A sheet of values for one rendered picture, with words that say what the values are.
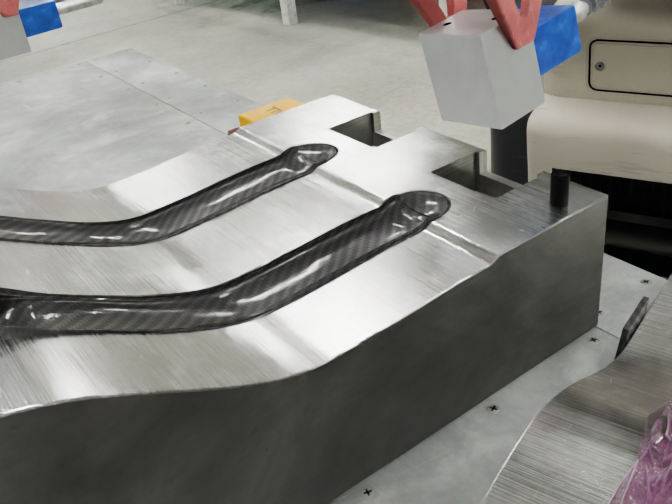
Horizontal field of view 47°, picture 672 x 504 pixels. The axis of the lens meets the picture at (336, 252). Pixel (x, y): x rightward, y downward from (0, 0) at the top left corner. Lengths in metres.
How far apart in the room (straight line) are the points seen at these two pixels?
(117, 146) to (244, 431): 0.55
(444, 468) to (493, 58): 0.21
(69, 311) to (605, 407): 0.23
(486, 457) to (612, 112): 0.46
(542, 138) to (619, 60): 0.10
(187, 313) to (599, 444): 0.20
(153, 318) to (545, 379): 0.22
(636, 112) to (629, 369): 0.45
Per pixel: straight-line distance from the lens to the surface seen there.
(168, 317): 0.38
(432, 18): 0.46
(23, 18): 0.85
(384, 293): 0.38
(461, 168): 0.50
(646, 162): 0.78
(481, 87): 0.43
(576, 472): 0.28
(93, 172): 0.80
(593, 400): 0.31
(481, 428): 0.43
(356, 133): 0.57
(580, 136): 0.78
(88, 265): 0.42
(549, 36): 0.46
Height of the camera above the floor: 1.10
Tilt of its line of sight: 31 degrees down
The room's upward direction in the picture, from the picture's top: 7 degrees counter-clockwise
